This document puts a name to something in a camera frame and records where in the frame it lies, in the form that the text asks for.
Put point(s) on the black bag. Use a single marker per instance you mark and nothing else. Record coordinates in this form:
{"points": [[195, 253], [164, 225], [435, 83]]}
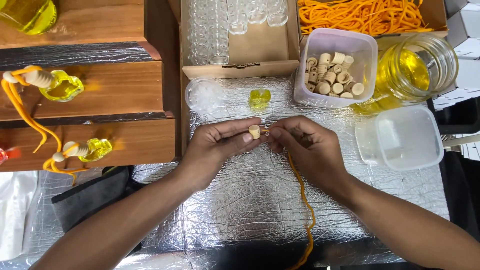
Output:
{"points": [[463, 187]]}

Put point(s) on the small red bottle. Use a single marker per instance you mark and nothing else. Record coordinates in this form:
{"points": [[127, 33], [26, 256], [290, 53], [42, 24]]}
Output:
{"points": [[3, 155]]}

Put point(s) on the ribbed wooden bottle cap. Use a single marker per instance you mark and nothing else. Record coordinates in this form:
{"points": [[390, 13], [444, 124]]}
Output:
{"points": [[254, 131]]}

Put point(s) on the empty square clear plastic container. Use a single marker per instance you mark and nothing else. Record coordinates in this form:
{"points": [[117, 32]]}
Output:
{"points": [[405, 138]]}

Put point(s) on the black cloth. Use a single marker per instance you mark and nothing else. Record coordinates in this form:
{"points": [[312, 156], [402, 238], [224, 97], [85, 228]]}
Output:
{"points": [[90, 198]]}

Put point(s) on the cardboard box of bottles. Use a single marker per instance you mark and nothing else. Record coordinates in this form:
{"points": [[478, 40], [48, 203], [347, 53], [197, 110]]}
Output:
{"points": [[262, 48]]}

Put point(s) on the person's left hand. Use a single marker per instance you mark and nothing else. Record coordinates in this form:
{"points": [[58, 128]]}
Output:
{"points": [[204, 150]]}

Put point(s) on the person's right hand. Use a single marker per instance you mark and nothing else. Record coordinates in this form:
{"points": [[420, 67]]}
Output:
{"points": [[318, 150]]}

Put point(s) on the silver foil mat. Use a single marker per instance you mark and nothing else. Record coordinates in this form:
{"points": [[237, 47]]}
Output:
{"points": [[247, 202]]}

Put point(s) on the round clear plastic tub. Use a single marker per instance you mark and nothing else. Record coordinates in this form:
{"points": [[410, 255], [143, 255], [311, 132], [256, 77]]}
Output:
{"points": [[204, 95]]}

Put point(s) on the pile of wooden caps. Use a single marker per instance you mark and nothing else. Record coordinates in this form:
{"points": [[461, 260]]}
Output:
{"points": [[332, 78]]}

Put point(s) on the glass jar of yellow liquid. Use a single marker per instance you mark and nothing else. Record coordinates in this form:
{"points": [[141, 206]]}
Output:
{"points": [[408, 71]]}

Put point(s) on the stepped wooden rack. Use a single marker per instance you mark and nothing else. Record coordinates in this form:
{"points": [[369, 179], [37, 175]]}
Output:
{"points": [[120, 90]]}

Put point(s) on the square clear container of caps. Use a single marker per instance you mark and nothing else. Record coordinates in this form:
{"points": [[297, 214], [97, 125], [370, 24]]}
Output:
{"points": [[360, 48]]}

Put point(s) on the large bottle of yellow liquid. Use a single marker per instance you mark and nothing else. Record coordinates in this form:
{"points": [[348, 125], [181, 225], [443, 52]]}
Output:
{"points": [[30, 15]]}

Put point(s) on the group of empty glass bottles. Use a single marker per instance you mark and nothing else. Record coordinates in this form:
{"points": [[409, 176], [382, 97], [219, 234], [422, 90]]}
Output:
{"points": [[210, 30]]}

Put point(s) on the small uncapped yellow-filled glass bottle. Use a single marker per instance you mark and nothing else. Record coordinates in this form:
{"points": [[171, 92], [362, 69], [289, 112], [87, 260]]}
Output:
{"points": [[260, 98]]}

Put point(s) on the white stick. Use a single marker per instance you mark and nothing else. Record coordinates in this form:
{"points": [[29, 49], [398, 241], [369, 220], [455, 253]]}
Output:
{"points": [[463, 140]]}

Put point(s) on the white plastic bag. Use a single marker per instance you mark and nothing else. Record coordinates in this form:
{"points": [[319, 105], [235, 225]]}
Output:
{"points": [[15, 213]]}

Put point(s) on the stack of white boxes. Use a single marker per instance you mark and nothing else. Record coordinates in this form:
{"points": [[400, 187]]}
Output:
{"points": [[467, 45]]}

